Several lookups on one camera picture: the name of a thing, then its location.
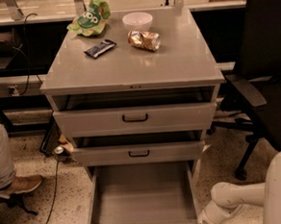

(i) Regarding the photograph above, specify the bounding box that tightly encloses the grey drawer cabinet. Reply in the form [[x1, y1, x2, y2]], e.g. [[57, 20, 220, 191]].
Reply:
[[35, 3, 233, 195]]

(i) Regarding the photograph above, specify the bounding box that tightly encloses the grey top drawer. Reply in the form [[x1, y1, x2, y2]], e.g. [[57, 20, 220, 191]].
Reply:
[[51, 92, 218, 141]]

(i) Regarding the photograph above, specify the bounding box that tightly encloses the green chip bag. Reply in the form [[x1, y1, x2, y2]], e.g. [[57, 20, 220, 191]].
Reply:
[[67, 0, 111, 37]]

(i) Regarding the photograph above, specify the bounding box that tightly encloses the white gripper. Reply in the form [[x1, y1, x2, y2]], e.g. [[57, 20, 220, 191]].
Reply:
[[197, 201, 243, 224]]

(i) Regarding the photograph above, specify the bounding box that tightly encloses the white bowl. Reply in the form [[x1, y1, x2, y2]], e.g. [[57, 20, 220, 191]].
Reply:
[[122, 12, 153, 31]]

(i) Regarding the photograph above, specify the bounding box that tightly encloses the wall power outlet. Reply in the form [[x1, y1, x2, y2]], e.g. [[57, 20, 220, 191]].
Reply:
[[8, 86, 19, 97]]

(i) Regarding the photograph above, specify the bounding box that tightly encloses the black floor cable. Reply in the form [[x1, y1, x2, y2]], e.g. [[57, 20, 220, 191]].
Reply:
[[33, 157, 65, 224]]

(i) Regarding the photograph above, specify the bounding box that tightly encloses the crushed golden can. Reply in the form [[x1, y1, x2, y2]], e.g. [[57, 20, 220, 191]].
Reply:
[[128, 30, 161, 52]]

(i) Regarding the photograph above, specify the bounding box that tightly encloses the black hanging cable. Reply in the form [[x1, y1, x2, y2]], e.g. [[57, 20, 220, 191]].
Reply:
[[10, 12, 45, 98]]

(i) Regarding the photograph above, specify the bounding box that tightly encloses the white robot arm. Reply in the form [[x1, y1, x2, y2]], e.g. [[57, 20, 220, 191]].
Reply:
[[197, 152, 281, 224]]

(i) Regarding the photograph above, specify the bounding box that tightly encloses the black chair base left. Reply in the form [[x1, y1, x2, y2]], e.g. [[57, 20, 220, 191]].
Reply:
[[0, 194, 38, 215]]

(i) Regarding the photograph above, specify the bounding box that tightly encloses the black office chair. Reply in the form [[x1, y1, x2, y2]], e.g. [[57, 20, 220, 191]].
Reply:
[[213, 0, 281, 180]]

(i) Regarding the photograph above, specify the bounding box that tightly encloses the dark blue snack packet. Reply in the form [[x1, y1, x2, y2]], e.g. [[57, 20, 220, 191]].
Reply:
[[85, 39, 116, 60]]

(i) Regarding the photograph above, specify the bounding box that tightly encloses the grey bottom drawer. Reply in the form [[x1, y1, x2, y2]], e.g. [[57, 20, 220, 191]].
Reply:
[[88, 161, 200, 224]]

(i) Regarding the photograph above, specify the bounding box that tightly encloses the brown shoe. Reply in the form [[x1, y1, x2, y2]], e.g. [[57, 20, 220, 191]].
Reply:
[[0, 174, 43, 199]]

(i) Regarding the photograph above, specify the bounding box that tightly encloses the grey drawer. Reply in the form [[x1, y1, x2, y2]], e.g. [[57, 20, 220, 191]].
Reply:
[[51, 92, 218, 141], [74, 131, 205, 166], [88, 161, 200, 224]]

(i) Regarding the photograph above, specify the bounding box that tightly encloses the grey middle drawer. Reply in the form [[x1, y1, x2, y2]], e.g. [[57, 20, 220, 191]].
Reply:
[[74, 131, 205, 166]]

